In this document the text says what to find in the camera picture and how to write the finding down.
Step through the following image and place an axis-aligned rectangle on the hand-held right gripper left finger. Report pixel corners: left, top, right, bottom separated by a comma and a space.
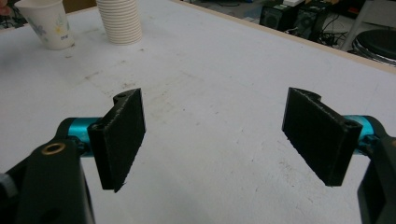
66, 88, 147, 193

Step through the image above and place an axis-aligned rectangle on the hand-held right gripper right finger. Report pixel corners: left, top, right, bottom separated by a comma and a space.
281, 87, 375, 187

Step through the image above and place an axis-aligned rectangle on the stack of white paper cups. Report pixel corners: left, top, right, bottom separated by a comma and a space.
95, 0, 144, 47

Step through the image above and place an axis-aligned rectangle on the floral white paper cup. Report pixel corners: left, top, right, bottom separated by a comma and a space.
13, 0, 76, 51

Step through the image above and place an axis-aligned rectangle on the white table mat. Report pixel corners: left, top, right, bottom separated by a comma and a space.
0, 0, 396, 224

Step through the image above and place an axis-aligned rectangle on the black round stool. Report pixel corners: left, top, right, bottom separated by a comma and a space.
351, 29, 396, 67

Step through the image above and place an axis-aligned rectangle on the black computer tower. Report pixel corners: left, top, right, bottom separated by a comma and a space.
259, 4, 300, 33
293, 1, 334, 42

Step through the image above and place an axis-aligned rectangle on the tangle of floor cables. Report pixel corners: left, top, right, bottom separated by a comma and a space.
317, 12, 350, 49

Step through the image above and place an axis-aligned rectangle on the white desk frame leg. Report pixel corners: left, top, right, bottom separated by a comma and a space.
340, 0, 396, 52

